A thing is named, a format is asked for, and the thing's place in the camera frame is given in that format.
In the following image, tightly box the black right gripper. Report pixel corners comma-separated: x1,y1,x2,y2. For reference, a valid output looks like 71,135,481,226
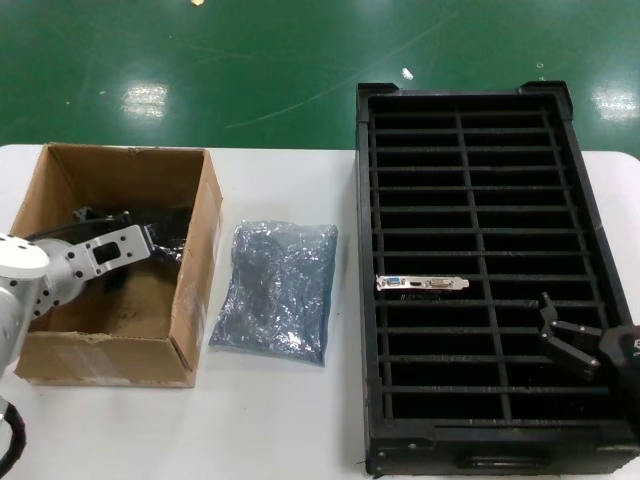
537,291,640,401

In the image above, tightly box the crinkled silver antistatic bag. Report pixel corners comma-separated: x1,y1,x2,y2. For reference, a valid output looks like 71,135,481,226
206,219,340,369

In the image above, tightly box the brown cardboard box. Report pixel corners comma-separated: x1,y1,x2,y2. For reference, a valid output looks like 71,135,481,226
9,142,225,389

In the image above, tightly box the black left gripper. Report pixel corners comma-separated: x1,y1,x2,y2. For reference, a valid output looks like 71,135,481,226
143,219,174,259

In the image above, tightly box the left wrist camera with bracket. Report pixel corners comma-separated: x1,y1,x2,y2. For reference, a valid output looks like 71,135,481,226
69,223,154,291

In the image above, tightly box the black slotted container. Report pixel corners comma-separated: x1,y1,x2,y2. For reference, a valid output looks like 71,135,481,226
355,79,640,476

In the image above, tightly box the black left camera cable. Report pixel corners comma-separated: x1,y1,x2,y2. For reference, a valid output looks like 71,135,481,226
22,212,129,241

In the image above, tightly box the black cable with connector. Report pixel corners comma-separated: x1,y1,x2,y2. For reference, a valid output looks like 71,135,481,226
0,399,27,469

